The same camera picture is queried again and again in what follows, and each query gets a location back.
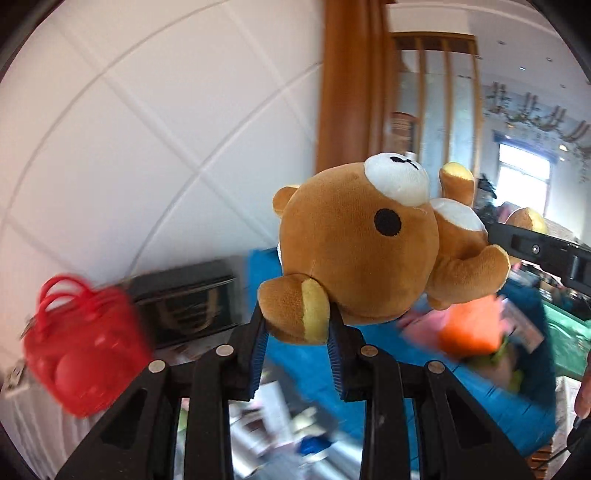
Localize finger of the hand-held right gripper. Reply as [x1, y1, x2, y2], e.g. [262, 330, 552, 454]
[487, 222, 591, 296]

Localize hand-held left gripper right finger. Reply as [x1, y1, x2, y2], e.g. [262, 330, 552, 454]
[325, 307, 527, 480]

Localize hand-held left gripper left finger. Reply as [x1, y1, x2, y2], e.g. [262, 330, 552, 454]
[55, 302, 271, 480]

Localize blue plastic crate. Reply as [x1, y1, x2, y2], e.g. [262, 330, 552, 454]
[245, 247, 557, 457]

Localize orange and pink plush toy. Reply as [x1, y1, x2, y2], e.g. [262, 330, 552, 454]
[399, 295, 509, 358]

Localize brown bear plush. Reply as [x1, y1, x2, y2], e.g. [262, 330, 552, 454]
[257, 151, 549, 344]

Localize person's right hand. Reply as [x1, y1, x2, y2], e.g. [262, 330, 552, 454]
[575, 351, 591, 418]

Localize bright window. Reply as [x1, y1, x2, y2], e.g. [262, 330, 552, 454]
[492, 131, 557, 217]

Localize dark hanging clothes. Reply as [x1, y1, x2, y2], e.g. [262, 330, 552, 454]
[475, 173, 497, 208]

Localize small blue and white toy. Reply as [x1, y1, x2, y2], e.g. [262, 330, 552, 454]
[298, 436, 335, 460]

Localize green cloth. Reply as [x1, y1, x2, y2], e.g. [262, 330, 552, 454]
[545, 300, 591, 379]

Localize green and white bird plush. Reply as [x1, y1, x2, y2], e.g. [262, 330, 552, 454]
[489, 342, 527, 393]

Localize red bear-face carry case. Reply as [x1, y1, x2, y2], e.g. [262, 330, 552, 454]
[21, 274, 153, 418]

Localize wooden slatted glass screen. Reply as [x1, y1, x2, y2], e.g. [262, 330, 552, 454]
[390, 32, 485, 213]

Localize black box with gold handle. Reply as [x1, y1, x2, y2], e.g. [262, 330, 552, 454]
[124, 259, 241, 349]

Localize dark branch wall decal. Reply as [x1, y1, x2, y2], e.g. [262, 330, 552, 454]
[485, 80, 591, 148]

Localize wooden door frame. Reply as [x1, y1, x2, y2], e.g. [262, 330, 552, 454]
[316, 0, 393, 174]

